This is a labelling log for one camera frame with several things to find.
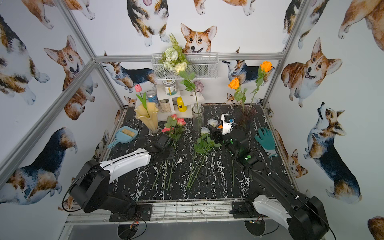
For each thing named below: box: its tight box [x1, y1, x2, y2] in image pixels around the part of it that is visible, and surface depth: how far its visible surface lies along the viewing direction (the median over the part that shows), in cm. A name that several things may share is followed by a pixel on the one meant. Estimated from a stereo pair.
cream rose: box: [174, 61, 199, 120], surface depth 83 cm
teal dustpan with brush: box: [107, 125, 139, 149], surface depth 105 cm
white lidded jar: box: [162, 79, 178, 96], surface depth 94 cm
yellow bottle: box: [176, 96, 188, 112], surface depth 114 cm
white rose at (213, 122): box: [207, 119, 218, 128], surface depth 108 cm
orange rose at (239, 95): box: [228, 77, 248, 107], surface depth 87 cm
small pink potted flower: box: [193, 79, 204, 98], surface depth 101 cm
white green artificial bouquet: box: [159, 32, 189, 74], surface depth 82 cm
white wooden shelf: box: [146, 84, 205, 121], surface depth 109 cm
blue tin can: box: [146, 89, 158, 103], surface depth 99 cm
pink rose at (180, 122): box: [166, 118, 186, 190], surface depth 106 cm
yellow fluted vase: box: [134, 102, 159, 133], surface depth 95 cm
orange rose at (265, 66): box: [249, 61, 275, 106], surface depth 87 cm
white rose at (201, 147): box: [186, 126, 215, 190], surface depth 98 cm
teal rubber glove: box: [254, 126, 279, 158], surface depth 102 cm
